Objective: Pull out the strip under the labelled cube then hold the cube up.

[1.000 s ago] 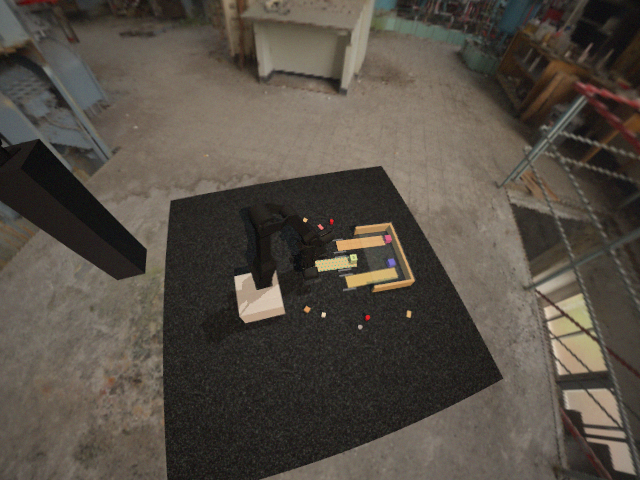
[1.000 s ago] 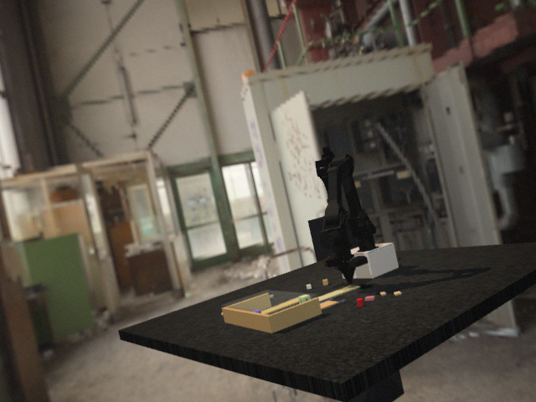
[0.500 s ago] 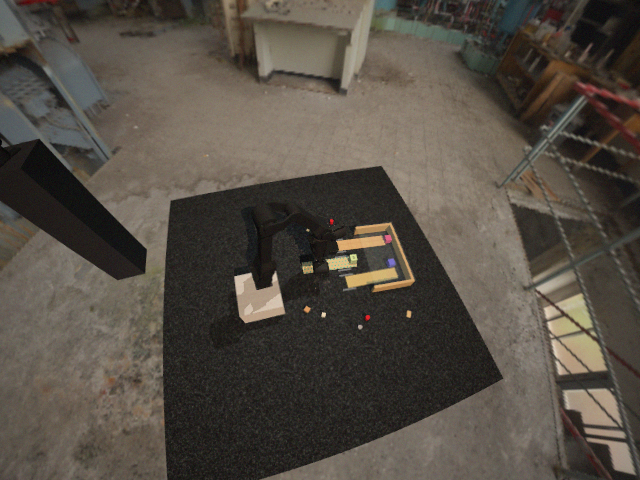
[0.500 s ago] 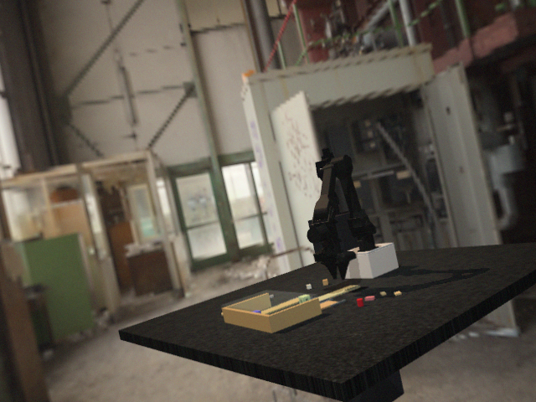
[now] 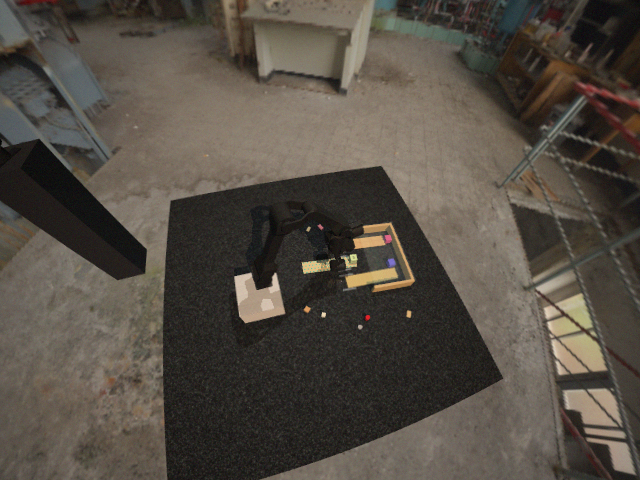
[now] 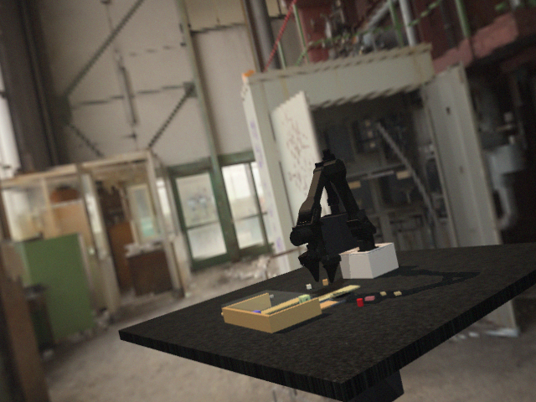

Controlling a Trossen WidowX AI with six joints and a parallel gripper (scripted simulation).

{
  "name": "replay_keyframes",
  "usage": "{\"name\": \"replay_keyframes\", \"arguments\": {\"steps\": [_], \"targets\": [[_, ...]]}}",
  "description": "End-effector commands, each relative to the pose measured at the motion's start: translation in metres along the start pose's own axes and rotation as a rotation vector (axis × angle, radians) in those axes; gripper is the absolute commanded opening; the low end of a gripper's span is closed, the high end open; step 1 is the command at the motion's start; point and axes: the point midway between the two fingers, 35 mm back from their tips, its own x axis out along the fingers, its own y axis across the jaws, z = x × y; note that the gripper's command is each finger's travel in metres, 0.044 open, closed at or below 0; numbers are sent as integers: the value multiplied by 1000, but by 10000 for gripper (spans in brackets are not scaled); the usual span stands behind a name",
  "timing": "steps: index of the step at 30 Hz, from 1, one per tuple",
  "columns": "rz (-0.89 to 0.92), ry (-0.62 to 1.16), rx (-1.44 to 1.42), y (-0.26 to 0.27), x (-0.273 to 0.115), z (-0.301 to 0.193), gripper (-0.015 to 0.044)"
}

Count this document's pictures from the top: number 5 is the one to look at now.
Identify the tan strip with teal polka dots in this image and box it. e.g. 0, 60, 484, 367
302, 257, 357, 274

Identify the yellow crosshatched flat strip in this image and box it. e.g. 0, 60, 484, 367
345, 273, 373, 289

